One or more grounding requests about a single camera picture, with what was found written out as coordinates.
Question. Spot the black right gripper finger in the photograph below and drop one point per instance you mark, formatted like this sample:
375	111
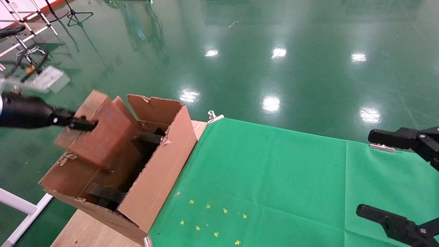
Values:
394	224
391	138

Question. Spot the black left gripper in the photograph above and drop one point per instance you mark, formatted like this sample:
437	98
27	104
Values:
24	113

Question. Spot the small brown cardboard box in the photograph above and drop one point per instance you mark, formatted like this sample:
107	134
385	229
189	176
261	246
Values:
103	137

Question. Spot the large open cardboard carton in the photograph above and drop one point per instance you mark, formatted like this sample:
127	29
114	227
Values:
161	178

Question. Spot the black foam insert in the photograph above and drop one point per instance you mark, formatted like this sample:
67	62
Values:
106	193
147	137

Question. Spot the green cloth table cover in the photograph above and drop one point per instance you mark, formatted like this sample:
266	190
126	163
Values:
291	178

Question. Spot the white metal rack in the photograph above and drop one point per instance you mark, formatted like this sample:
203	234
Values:
47	21

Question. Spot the black round base stand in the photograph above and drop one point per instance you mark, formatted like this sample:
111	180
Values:
58	15

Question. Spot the black tripod stand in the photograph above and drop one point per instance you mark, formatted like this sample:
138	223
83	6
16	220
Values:
73	13

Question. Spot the black stool chrome base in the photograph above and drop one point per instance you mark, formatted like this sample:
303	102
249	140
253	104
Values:
10	31

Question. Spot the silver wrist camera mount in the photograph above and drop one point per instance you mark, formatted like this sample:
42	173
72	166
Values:
49	79

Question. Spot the white metal frame tube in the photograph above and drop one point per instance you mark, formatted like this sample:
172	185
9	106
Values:
20	204

